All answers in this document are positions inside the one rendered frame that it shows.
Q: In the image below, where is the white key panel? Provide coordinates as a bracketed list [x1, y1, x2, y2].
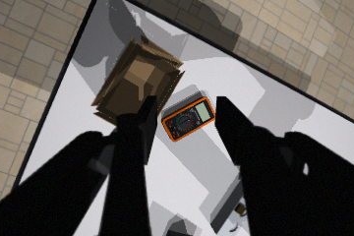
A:
[166, 230, 190, 236]

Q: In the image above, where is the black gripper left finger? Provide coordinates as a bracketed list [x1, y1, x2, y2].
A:
[0, 95, 157, 236]

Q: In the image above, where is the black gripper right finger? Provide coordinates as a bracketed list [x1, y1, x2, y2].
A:
[214, 96, 354, 236]

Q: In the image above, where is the orange digital multimeter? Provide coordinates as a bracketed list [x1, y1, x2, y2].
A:
[161, 97, 215, 142]

